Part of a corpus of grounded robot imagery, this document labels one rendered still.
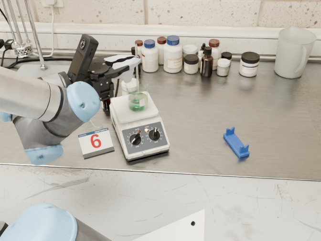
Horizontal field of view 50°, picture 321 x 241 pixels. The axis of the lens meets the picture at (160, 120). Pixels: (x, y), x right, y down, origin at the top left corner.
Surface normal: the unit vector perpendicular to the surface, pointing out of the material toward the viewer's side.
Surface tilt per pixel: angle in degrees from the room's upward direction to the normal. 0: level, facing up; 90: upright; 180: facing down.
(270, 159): 0
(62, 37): 90
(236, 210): 0
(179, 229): 43
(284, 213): 0
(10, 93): 77
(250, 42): 90
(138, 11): 90
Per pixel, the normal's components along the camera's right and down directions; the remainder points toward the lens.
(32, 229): -0.59, -0.67
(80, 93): 0.73, -0.47
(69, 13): -0.08, 0.64
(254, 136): -0.01, -0.77
